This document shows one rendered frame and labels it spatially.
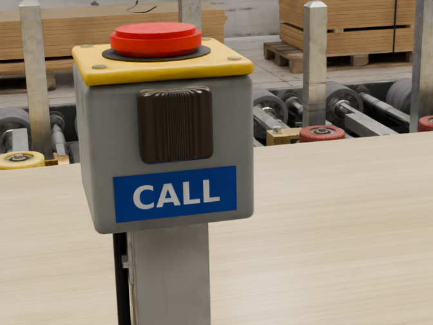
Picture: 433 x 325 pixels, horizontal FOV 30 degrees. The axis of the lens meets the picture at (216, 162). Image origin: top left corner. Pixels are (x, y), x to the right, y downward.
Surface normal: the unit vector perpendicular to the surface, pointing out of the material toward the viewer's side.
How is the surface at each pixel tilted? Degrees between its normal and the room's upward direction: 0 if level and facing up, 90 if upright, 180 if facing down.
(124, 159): 90
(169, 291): 90
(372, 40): 90
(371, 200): 0
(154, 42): 90
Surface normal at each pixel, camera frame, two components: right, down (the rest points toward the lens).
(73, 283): -0.02, -0.96
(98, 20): 0.26, 0.28
